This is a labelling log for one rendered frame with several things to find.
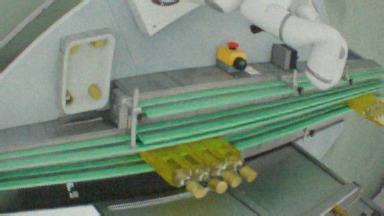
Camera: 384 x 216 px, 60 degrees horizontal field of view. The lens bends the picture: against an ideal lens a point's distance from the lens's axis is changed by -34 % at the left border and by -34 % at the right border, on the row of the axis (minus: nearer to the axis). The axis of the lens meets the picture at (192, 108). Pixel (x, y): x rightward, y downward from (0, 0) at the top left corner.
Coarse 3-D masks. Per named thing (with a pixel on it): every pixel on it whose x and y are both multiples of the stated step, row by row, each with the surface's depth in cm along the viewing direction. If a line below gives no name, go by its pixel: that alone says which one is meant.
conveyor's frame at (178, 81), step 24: (168, 72) 145; (192, 72) 148; (216, 72) 150; (264, 72) 158; (144, 96) 130; (48, 120) 125; (96, 120) 132; (0, 144) 105; (24, 144) 109; (48, 144) 115
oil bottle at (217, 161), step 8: (192, 144) 134; (200, 144) 135; (208, 144) 136; (200, 152) 131; (208, 152) 131; (216, 152) 132; (208, 160) 128; (216, 160) 128; (224, 160) 128; (216, 168) 127; (216, 176) 128
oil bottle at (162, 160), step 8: (144, 152) 132; (152, 152) 128; (160, 152) 128; (168, 152) 129; (152, 160) 129; (160, 160) 125; (168, 160) 125; (176, 160) 126; (160, 168) 126; (168, 168) 122; (176, 168) 122; (184, 168) 122; (168, 176) 123; (176, 176) 120; (184, 176) 121; (192, 176) 123; (176, 184) 121
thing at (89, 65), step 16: (80, 48) 122; (96, 48) 125; (112, 48) 121; (64, 64) 113; (80, 64) 124; (96, 64) 128; (64, 80) 115; (80, 80) 127; (96, 80) 130; (64, 96) 117; (80, 96) 129
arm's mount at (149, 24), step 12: (132, 0) 121; (144, 0) 122; (156, 0) 125; (132, 12) 129; (144, 12) 124; (156, 12) 127; (168, 12) 129; (180, 12) 132; (144, 24) 127; (156, 24) 129
